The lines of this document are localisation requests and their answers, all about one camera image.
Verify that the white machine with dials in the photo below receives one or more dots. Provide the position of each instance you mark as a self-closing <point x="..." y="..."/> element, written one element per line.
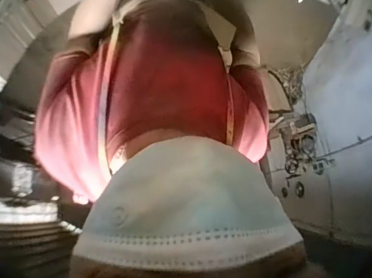
<point x="296" y="172"/>

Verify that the dark metal rack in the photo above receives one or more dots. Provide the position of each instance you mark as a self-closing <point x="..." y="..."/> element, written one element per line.
<point x="0" y="163"/>

